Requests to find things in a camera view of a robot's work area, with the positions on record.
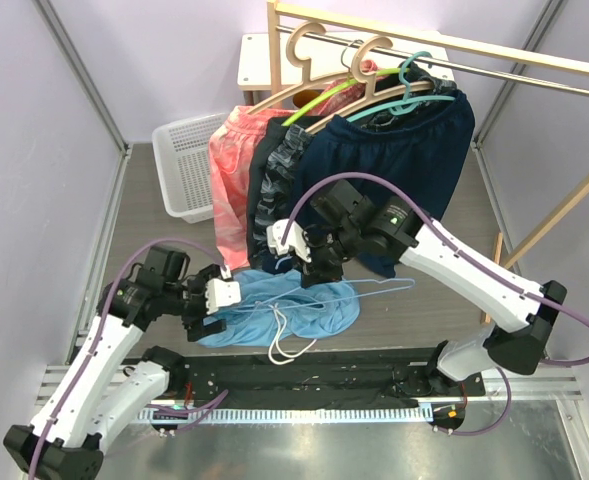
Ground teal plastic hanger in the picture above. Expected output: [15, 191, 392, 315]
[345, 51, 454, 122]

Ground wooden clothes rack frame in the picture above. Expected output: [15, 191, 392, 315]
[266, 0, 589, 326]

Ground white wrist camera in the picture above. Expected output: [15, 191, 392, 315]
[267, 219, 312, 270]
[205, 264, 242, 315]

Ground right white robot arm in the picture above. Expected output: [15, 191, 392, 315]
[287, 177, 567, 395]

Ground metal hanging rod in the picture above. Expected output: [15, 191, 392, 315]
[304, 33, 589, 98]

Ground light blue shorts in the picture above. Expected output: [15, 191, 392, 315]
[198, 270, 360, 365]

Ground wooden hanger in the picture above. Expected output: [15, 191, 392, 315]
[242, 22, 348, 115]
[306, 36, 433, 134]

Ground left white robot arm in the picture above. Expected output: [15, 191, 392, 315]
[3, 238, 240, 479]

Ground right wooden hanger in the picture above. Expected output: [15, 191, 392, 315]
[306, 36, 433, 134]

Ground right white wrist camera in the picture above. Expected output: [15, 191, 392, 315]
[267, 219, 312, 270]

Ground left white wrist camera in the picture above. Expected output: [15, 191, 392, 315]
[205, 264, 242, 315]

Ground navy blue shorts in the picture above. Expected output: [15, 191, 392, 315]
[263, 93, 476, 280]

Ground pink patterned shorts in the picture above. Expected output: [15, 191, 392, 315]
[208, 59, 381, 271]

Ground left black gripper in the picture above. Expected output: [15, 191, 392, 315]
[163, 264, 226, 339]

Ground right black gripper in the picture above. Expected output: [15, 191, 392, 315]
[290, 223, 362, 286]

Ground lime green hanger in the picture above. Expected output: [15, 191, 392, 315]
[280, 67, 400, 127]

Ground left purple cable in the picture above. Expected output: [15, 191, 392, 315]
[26, 237, 230, 480]

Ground light blue wire hanger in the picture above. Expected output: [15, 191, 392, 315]
[233, 268, 416, 317]

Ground left wooden hanger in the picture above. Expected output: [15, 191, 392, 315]
[242, 22, 348, 115]

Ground white plastic basket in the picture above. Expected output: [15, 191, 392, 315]
[152, 113, 227, 224]

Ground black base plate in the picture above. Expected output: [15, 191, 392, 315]
[141, 346, 486, 410]

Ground black grey patterned shorts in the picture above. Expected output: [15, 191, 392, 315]
[246, 69, 459, 274]

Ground white slotted cable duct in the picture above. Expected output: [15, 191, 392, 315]
[138, 405, 434, 426]

